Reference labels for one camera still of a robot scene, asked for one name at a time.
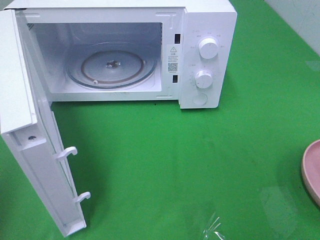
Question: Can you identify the white microwave oven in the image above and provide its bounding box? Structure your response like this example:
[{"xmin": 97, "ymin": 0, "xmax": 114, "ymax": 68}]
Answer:
[{"xmin": 3, "ymin": 0, "xmax": 237, "ymax": 109}]

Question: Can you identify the pink round plate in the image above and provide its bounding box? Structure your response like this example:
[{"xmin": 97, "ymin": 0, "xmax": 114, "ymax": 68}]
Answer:
[{"xmin": 301, "ymin": 139, "xmax": 320, "ymax": 206}]

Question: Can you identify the glass microwave turntable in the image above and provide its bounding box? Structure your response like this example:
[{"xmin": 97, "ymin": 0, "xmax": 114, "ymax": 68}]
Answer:
[{"xmin": 65, "ymin": 41, "xmax": 161, "ymax": 90}]

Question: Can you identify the clear tape piece on table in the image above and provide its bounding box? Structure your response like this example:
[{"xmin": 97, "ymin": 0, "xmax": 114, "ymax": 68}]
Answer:
[{"xmin": 200, "ymin": 212, "xmax": 226, "ymax": 240}]

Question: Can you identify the white microwave knob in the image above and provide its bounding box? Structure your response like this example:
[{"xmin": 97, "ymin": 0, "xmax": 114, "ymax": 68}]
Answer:
[
  {"xmin": 198, "ymin": 36, "xmax": 219, "ymax": 60},
  {"xmin": 194, "ymin": 70, "xmax": 214, "ymax": 89}
]

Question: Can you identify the round microwave door button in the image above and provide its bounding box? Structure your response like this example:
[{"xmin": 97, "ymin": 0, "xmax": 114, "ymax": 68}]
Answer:
[{"xmin": 192, "ymin": 93, "xmax": 208, "ymax": 106}]

